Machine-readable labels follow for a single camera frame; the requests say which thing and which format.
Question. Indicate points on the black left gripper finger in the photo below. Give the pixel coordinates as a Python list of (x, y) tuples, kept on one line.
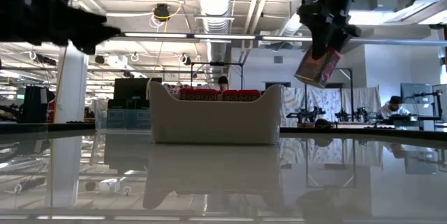
[(91, 30)]

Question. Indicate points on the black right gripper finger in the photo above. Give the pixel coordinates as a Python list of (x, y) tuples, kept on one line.
[(343, 44), (321, 42)]

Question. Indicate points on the red-lid spice jar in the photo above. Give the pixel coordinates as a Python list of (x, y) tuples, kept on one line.
[(241, 95), (316, 70), (198, 95)]

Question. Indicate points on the black-lid spice jar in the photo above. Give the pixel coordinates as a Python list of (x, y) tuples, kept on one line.
[(117, 114), (139, 114)]

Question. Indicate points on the black background robot arm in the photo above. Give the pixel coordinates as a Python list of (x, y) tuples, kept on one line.
[(305, 115), (361, 114)]

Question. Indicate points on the white building column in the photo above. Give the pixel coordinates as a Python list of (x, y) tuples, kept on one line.
[(71, 84)]

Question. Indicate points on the patterned white cloth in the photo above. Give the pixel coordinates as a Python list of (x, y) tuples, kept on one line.
[(363, 98)]

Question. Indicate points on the long ceiling light bar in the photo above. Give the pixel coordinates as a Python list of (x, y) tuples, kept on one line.
[(157, 35)]

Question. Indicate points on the black hanging ceiling device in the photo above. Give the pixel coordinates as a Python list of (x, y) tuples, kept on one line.
[(161, 12)]

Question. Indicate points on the black monitor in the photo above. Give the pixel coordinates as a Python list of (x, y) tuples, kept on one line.
[(136, 88)]

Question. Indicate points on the person at desk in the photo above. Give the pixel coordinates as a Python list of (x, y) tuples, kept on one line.
[(394, 101)]

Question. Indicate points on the black round object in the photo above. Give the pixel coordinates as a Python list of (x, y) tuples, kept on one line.
[(323, 123)]

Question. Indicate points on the grey desk monitor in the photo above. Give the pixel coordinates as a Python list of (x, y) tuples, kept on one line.
[(415, 93)]

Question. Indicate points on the dark cabinet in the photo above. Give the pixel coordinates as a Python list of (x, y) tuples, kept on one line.
[(35, 105)]

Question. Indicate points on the white plastic bin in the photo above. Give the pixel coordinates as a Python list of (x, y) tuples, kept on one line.
[(216, 123)]

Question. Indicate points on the white glossy table mat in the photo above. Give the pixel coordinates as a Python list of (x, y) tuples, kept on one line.
[(223, 182)]

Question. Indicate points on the black metal gantry frame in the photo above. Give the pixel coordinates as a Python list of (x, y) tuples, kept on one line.
[(350, 91)]

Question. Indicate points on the silver ribbed air duct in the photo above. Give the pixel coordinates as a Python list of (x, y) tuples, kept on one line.
[(214, 0)]

